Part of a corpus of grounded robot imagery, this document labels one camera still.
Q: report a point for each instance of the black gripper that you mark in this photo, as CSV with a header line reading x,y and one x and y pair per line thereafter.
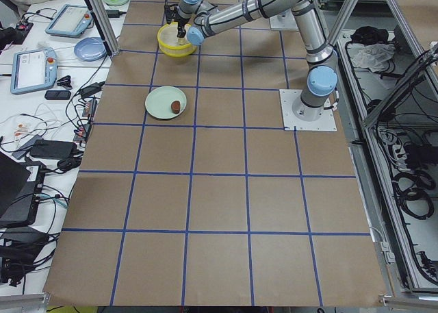
x,y
181,23

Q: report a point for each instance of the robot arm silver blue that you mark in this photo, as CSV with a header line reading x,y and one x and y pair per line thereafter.
x,y
199,19

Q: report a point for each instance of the middle yellow bamboo steamer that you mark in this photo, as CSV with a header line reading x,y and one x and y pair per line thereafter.
x,y
170,44

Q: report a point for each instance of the light green plate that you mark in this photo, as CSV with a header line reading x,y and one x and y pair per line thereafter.
x,y
158,102

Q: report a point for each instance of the brown bun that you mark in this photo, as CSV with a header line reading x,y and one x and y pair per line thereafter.
x,y
176,107

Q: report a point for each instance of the black power adapter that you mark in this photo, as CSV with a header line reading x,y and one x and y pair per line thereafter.
x,y
113,13

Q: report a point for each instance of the blue plate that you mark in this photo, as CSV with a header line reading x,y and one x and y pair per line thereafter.
x,y
90,49

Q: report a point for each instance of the far teach pendant tablet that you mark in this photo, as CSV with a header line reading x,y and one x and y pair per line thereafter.
x,y
71,21

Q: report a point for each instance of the teach pendant tablet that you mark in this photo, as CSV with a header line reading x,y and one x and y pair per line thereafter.
x,y
71,21
33,71

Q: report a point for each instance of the near teach pendant tablet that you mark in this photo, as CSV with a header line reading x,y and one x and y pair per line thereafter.
x,y
33,71

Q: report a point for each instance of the aluminium frame post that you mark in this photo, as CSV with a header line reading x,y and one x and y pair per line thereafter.
x,y
104,27

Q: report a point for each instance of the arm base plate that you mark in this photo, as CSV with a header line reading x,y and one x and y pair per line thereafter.
x,y
299,117
283,22

